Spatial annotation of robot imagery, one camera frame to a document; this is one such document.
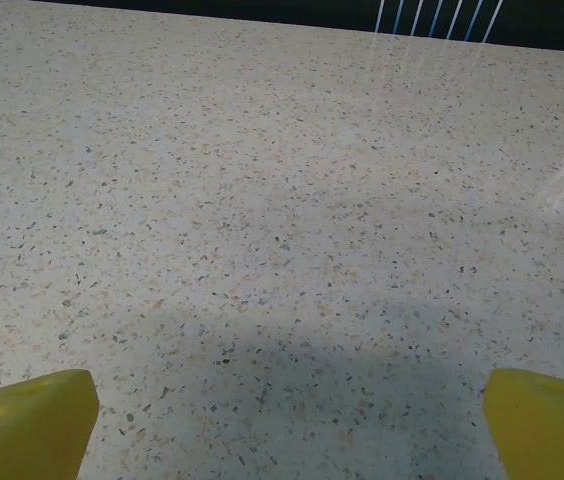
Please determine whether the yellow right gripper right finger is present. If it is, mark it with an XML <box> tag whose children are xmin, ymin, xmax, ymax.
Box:
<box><xmin>481</xmin><ymin>367</ymin><xmax>564</xmax><ymax>480</ymax></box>

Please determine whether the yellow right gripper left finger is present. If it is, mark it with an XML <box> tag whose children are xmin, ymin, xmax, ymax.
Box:
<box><xmin>0</xmin><ymin>368</ymin><xmax>100</xmax><ymax>480</ymax></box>

